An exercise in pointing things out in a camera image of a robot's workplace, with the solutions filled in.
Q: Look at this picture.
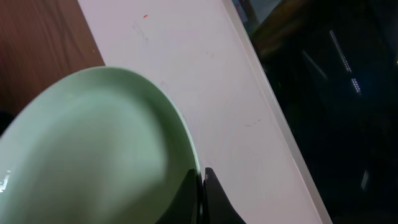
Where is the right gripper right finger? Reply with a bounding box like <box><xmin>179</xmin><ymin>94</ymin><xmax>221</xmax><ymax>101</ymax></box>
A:
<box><xmin>203</xmin><ymin>167</ymin><xmax>246</xmax><ymax>224</ymax></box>

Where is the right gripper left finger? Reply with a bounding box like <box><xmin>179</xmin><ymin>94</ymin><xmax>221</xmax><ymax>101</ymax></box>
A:
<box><xmin>156</xmin><ymin>169</ymin><xmax>201</xmax><ymax>224</ymax></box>

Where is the green plate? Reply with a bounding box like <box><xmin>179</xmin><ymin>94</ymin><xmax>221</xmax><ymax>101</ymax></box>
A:
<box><xmin>1</xmin><ymin>67</ymin><xmax>199</xmax><ymax>223</ymax></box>

